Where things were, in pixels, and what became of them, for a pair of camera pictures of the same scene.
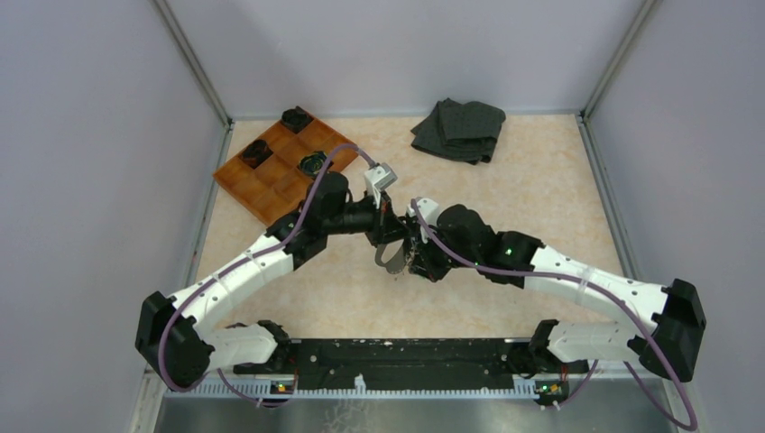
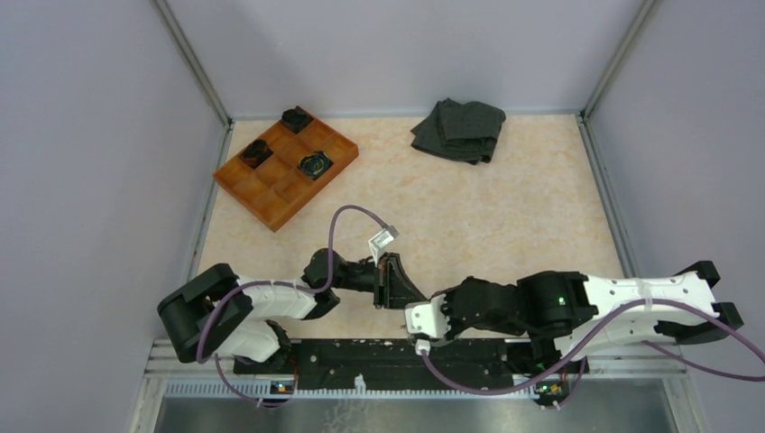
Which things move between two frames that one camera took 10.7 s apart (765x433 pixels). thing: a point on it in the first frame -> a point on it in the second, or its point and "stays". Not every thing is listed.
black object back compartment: (295, 119) stays
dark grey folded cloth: (465, 131) stays
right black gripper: (423, 263) -> (456, 327)
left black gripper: (388, 227) -> (391, 285)
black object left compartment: (256, 152) stays
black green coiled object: (312, 163) stays
